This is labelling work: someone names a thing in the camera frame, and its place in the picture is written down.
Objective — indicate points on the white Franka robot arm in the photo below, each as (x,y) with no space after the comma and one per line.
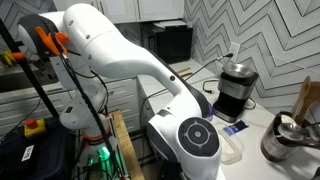
(116,53)

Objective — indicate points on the clear plastic lunchbox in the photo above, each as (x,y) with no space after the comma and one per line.
(233,151)

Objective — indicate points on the dark wooden spoon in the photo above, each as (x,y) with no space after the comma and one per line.
(186,75)

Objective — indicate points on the white drawer cabinet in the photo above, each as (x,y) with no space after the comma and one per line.
(123,96)

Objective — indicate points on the black microwave oven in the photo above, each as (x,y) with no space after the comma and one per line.
(173,43)

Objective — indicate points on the wooden cart top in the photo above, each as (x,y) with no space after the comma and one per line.
(128,146)

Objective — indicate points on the white paper stack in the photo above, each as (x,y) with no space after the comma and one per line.
(171,24)

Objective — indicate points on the black coffee maker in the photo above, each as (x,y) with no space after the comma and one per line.
(233,96)

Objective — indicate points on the black metal pole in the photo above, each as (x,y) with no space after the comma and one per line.
(33,80)

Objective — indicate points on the black equipment case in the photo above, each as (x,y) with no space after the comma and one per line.
(50,156)

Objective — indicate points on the steel utensil holder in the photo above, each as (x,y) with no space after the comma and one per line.
(276,146)

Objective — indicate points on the yellow emergency stop button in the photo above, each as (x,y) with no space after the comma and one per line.
(34,128)

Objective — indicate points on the metal spoon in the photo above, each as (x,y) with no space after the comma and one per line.
(290,130)
(315,131)

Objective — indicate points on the light wooden cooking spoon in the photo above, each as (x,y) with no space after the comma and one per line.
(313,96)
(304,88)

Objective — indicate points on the orange pole clamp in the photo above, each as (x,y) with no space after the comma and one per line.
(18,55)

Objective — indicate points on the yellow hand tool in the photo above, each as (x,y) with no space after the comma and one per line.
(6,58)

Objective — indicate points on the aluminium robot stand frame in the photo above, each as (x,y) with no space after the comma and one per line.
(117,156)

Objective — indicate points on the white wall cabinet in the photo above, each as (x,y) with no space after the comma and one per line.
(160,8)

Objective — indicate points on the white wall outlet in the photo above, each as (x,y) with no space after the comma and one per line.
(235,48)

